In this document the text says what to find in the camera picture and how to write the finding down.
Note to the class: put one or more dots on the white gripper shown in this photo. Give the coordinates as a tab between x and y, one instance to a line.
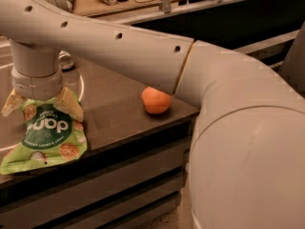
37	87

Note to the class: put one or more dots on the green rice chip bag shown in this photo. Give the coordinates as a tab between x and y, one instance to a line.
51	138

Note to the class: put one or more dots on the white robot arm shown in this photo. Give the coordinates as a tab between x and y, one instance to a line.
247	160

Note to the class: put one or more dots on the silver soda can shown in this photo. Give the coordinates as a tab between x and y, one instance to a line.
65	61

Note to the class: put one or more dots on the orange fruit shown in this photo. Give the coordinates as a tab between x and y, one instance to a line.
154	101

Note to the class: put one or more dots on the dark drawer cabinet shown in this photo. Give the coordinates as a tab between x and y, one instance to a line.
133	172

